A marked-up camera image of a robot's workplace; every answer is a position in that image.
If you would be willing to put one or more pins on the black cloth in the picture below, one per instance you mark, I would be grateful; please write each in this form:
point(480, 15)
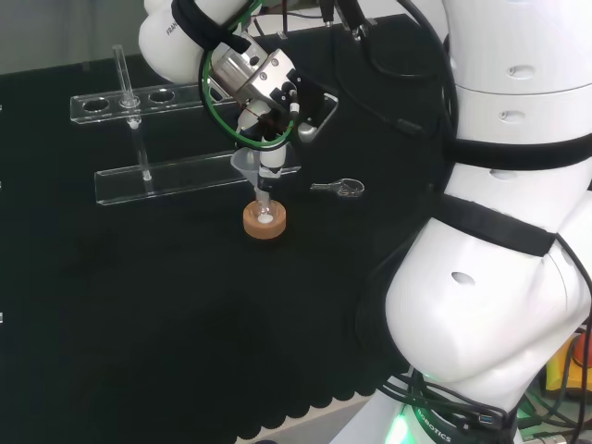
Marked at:
point(162, 300)

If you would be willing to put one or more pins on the clear glass funnel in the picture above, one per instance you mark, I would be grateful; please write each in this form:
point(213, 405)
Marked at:
point(244, 163)

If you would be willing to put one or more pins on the clear funnel stand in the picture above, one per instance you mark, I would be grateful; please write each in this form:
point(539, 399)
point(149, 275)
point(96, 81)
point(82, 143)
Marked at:
point(185, 176)

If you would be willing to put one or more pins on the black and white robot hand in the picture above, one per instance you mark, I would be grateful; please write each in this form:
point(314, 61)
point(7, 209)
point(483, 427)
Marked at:
point(311, 107)

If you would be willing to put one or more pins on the clear round-bottom flask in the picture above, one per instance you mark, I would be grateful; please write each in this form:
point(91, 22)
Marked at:
point(265, 213)

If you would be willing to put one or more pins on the yellow stop button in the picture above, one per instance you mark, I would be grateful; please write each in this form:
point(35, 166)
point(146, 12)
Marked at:
point(571, 370)

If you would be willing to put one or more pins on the clear weighing funnel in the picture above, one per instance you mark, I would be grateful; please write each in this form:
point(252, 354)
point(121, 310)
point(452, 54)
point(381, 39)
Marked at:
point(344, 187)

